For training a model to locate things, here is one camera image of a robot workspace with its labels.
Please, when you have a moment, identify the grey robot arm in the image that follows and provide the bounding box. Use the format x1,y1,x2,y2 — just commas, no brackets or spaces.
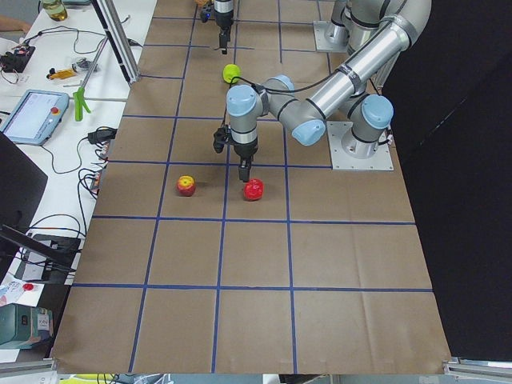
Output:
214,1,432,182
214,0,234,55

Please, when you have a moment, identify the black monitor stand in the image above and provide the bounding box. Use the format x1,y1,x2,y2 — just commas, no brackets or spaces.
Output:
1,134,79,284

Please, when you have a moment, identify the teach pendant tablet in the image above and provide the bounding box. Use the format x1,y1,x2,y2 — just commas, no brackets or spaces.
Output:
1,90,70,146

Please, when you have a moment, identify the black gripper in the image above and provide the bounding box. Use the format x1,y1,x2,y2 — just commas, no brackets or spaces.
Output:
234,140,258,182
218,18,233,55

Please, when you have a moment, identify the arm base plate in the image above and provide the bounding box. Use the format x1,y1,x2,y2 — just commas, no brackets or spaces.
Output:
326,122,394,171
313,21,349,53

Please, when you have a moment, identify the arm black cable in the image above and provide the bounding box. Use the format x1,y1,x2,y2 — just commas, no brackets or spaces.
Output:
222,63,353,133

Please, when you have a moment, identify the black power adapter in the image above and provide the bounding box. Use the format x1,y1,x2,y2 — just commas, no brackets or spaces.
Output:
87,127,118,144

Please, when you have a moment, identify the red yellow apple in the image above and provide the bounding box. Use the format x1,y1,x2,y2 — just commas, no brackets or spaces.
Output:
176,175,196,197

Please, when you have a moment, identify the green apple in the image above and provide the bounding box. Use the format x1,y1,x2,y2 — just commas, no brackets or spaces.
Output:
222,63,241,85

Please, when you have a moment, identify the green storage box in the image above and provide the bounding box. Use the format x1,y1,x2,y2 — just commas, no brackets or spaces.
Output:
1,303,54,350

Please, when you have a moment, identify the green handled reacher grabber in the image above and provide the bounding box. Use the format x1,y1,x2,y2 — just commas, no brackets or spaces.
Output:
73,38,108,122

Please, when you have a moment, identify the aluminium frame post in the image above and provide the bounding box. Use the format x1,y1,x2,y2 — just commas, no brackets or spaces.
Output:
91,0,140,85

